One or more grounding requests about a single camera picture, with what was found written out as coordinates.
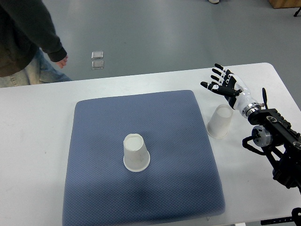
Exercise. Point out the white paper cup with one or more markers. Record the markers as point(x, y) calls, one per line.
point(136, 156)
point(218, 125)

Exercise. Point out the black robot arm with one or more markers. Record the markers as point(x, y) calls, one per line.
point(272, 135)

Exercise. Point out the person's bare hand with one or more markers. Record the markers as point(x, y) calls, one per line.
point(62, 63)

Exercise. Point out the white shoe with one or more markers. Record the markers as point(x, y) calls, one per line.
point(214, 1)

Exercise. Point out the wooden furniture corner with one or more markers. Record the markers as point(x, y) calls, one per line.
point(276, 4)

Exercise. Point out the black tripod leg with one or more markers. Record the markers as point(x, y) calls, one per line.
point(297, 12)

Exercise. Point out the blue square cushion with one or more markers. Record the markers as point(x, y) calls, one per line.
point(181, 180)

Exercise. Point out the white paper cup on cushion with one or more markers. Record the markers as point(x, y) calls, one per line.
point(136, 156)

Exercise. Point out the upper metal floor plate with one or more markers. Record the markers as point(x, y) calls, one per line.
point(97, 55)

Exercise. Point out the black table control panel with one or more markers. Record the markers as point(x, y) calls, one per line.
point(295, 217)

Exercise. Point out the person in dark jacket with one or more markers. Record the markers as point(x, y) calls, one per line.
point(28, 44)

